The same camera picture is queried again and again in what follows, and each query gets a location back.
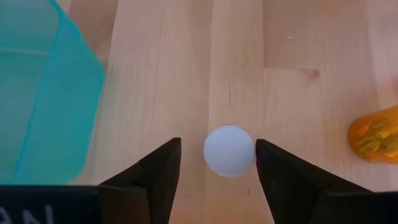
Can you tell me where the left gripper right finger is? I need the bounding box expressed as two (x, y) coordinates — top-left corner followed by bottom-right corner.
(255, 139), (373, 224)

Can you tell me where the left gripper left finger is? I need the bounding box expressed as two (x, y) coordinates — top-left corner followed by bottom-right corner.
(98, 138), (182, 224)

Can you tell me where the slim clear pill bottle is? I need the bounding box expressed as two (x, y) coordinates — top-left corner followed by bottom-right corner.
(203, 124), (256, 178)

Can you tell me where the large amber pill bottle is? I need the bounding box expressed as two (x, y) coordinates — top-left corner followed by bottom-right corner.
(347, 105), (398, 165)

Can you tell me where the teal translucent plastic bin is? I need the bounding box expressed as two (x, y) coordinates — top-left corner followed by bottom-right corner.
(0, 0), (106, 187)

